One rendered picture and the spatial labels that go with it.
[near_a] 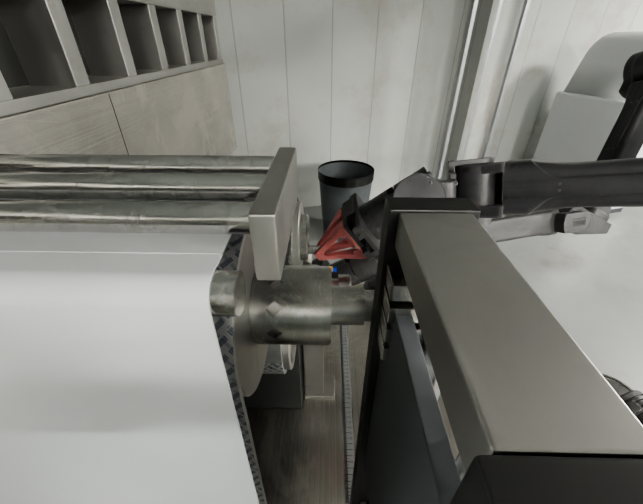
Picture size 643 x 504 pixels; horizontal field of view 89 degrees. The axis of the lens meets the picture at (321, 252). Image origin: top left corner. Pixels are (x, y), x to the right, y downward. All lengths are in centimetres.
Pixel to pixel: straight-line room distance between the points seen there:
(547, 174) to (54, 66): 68
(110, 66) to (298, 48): 248
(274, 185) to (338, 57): 312
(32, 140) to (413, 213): 50
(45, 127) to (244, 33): 262
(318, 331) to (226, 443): 9
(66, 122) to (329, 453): 67
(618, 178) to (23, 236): 47
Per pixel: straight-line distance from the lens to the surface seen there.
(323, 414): 72
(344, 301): 26
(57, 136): 60
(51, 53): 68
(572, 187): 44
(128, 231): 17
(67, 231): 19
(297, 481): 67
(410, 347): 18
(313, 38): 321
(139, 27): 94
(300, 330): 25
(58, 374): 21
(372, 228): 46
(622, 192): 44
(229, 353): 21
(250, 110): 316
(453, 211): 19
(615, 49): 406
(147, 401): 21
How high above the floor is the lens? 152
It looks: 33 degrees down
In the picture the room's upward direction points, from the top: straight up
